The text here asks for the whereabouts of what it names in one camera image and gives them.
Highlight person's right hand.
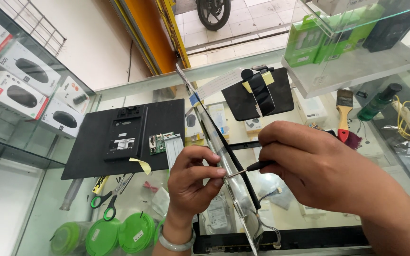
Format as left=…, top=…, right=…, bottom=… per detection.
left=258, top=121, right=396, bottom=218

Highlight person's left hand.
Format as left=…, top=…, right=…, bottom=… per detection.
left=164, top=145, right=227, bottom=225

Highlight black handled precision screwdriver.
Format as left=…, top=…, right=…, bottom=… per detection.
left=226, top=160, right=277, bottom=179

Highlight thin display screen panel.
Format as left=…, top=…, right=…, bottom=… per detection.
left=175, top=63, right=264, bottom=256

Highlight black tape strip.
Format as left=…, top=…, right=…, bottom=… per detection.
left=241, top=68, right=276, bottom=118

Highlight white product box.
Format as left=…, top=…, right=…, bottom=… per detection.
left=292, top=88, right=329, bottom=126

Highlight small black plastic plate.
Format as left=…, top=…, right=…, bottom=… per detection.
left=221, top=67, right=295, bottom=122

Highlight wooden paintbrush with red tip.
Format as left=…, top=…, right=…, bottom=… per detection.
left=335, top=88, right=354, bottom=143

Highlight dark red cloth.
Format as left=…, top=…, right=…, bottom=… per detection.
left=343, top=131, right=363, bottom=151

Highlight silver metal shield plate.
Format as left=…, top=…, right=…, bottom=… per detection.
left=165, top=134, right=184, bottom=172

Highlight row of green product boxes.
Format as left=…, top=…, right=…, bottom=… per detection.
left=284, top=4, right=385, bottom=68

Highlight green bottle with black cap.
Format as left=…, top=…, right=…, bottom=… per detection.
left=356, top=83, right=403, bottom=122

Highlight clear acrylic display case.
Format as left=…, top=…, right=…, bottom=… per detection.
left=281, top=0, right=410, bottom=100

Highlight green circuit board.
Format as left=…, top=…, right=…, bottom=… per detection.
left=149, top=132, right=176, bottom=155

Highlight yellow tape piece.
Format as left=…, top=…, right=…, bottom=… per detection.
left=129, top=157, right=152, bottom=176

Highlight pale green jade bangle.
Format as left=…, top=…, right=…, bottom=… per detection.
left=158, top=224, right=196, bottom=253

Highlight motorcycle wheel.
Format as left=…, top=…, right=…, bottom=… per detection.
left=196, top=0, right=231, bottom=32

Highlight green lidded plastic container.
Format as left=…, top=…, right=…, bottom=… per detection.
left=85, top=218, right=122, bottom=256
left=50, top=221, right=96, bottom=256
left=118, top=212, right=156, bottom=254

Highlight black product box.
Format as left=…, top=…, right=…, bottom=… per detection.
left=362, top=5, right=410, bottom=53

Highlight yellow and black label strip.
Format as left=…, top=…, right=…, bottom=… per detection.
left=91, top=175, right=110, bottom=195

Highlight large black monitor back plate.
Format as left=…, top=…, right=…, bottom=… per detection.
left=61, top=98, right=186, bottom=180

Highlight small white accessory box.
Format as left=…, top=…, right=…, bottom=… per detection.
left=54, top=75, right=90, bottom=115

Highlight silver metal tube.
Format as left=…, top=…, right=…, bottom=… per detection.
left=59, top=178, right=84, bottom=211

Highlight white flat ribbon cable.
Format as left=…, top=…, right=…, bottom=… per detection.
left=189, top=67, right=249, bottom=107

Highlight bundle of thin grey wires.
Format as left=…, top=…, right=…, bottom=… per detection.
left=254, top=210, right=282, bottom=249

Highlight black monitor base frame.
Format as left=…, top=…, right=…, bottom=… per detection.
left=192, top=224, right=370, bottom=255

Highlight black plastic bracket cover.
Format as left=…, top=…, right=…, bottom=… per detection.
left=103, top=105, right=149, bottom=163

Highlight orange and yellow door frame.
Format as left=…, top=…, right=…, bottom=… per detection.
left=108, top=0, right=191, bottom=76

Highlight green handled scissors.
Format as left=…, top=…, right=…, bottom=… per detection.
left=90, top=173, right=135, bottom=222

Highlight metal wire rack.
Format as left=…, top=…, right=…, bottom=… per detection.
left=0, top=0, right=67, bottom=58

